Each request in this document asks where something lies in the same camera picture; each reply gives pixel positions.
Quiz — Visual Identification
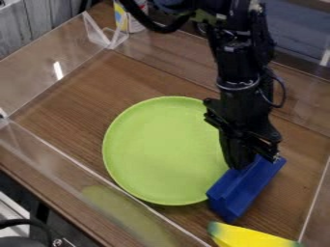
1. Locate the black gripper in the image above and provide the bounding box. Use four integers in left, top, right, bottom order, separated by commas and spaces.
201, 83, 280, 170

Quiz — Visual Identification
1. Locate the blue star-shaped block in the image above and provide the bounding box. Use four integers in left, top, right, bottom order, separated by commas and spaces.
205, 155, 285, 223

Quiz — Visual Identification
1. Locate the yellow green banana toy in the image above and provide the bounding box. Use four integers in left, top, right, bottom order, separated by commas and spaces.
206, 222, 304, 247

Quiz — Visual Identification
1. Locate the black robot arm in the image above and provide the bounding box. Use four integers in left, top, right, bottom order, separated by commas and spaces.
118, 0, 284, 170

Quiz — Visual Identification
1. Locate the green round plate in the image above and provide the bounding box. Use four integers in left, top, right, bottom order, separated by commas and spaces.
101, 96, 227, 206

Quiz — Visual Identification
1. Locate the white labelled can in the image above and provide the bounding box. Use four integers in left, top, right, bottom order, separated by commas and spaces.
113, 0, 148, 34

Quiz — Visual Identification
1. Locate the clear acrylic enclosure wall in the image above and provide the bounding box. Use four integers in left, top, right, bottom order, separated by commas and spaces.
0, 4, 330, 247

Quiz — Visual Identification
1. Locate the black cable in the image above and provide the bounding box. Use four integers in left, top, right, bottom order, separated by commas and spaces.
0, 218, 54, 247

